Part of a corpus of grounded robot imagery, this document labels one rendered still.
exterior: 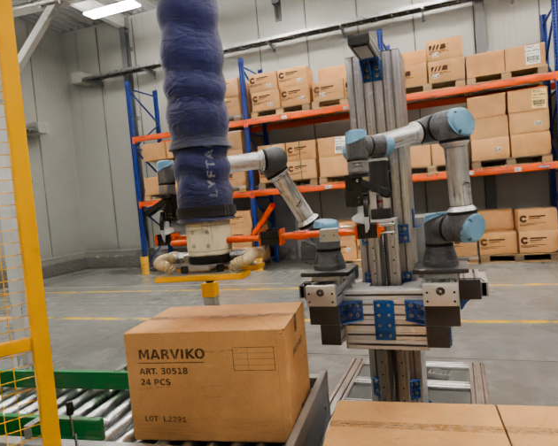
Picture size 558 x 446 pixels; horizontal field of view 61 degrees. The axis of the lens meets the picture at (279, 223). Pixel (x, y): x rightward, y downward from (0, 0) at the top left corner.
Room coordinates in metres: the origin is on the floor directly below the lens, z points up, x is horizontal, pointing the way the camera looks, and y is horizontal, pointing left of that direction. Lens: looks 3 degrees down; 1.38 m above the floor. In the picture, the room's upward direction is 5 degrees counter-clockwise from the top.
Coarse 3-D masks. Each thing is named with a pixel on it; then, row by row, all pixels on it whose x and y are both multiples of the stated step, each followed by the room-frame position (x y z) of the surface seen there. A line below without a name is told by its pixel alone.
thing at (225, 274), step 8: (184, 272) 1.74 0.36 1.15; (192, 272) 1.76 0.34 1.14; (200, 272) 1.74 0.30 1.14; (208, 272) 1.73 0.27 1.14; (216, 272) 1.71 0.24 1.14; (224, 272) 1.69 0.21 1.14; (232, 272) 1.68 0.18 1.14; (240, 272) 1.69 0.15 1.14; (248, 272) 1.71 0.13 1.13; (160, 280) 1.72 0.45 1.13; (168, 280) 1.71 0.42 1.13; (176, 280) 1.71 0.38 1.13; (184, 280) 1.70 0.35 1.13; (192, 280) 1.69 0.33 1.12; (200, 280) 1.69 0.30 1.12; (208, 280) 1.68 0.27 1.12; (216, 280) 1.67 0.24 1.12; (224, 280) 1.67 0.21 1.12
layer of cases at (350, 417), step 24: (336, 408) 1.84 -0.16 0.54; (360, 408) 1.82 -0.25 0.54; (384, 408) 1.80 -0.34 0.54; (408, 408) 1.78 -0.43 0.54; (432, 408) 1.77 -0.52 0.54; (456, 408) 1.75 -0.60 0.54; (480, 408) 1.73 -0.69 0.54; (504, 408) 1.72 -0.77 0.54; (528, 408) 1.70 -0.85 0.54; (552, 408) 1.69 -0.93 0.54; (336, 432) 1.65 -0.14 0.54; (360, 432) 1.63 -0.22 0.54; (384, 432) 1.62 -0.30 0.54; (408, 432) 1.61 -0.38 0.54; (432, 432) 1.59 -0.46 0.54; (456, 432) 1.58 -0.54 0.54; (480, 432) 1.56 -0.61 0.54; (504, 432) 1.55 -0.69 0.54; (528, 432) 1.54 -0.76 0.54; (552, 432) 1.53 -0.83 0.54
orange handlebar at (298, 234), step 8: (296, 232) 1.72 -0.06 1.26; (304, 232) 1.71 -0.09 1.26; (312, 232) 1.71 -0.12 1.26; (344, 232) 1.68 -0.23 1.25; (352, 232) 1.67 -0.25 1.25; (176, 240) 1.87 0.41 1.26; (184, 240) 1.87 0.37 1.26; (232, 240) 1.77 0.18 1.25; (240, 240) 1.77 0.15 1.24; (248, 240) 1.76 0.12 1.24; (256, 240) 1.76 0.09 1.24
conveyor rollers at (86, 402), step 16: (0, 400) 2.27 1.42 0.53; (16, 400) 2.25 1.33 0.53; (32, 400) 2.23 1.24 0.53; (64, 400) 2.18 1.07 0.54; (80, 400) 2.16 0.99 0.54; (96, 400) 2.13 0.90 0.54; (112, 400) 2.11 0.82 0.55; (128, 400) 2.09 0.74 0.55; (96, 416) 1.98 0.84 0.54; (112, 416) 1.95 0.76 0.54; (128, 416) 1.92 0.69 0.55; (112, 432) 1.81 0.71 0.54; (128, 432) 1.78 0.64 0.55
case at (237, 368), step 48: (144, 336) 1.70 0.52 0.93; (192, 336) 1.66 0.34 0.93; (240, 336) 1.62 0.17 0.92; (288, 336) 1.64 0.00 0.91; (144, 384) 1.70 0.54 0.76; (192, 384) 1.66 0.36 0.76; (240, 384) 1.62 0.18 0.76; (288, 384) 1.59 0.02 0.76; (144, 432) 1.70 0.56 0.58; (192, 432) 1.66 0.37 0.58; (240, 432) 1.63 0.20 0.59; (288, 432) 1.59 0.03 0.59
